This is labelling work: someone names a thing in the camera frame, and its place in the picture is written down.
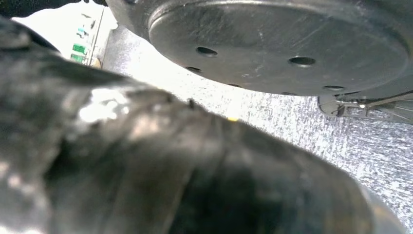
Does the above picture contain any black round robot disc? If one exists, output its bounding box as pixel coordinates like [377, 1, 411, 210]
[105, 0, 413, 101]

